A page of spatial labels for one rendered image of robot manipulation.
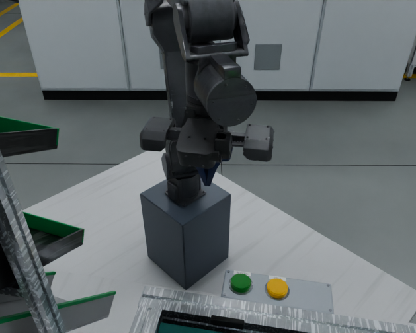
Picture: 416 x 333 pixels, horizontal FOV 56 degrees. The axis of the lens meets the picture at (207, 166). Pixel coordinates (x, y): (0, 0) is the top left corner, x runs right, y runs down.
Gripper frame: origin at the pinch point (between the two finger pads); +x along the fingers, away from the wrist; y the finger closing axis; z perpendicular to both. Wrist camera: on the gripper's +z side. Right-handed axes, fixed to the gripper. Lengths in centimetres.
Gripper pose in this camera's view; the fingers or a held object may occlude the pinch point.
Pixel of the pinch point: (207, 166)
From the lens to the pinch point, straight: 59.5
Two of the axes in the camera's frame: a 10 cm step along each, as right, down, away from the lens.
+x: 0.1, 8.2, 5.7
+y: 9.8, 1.0, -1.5
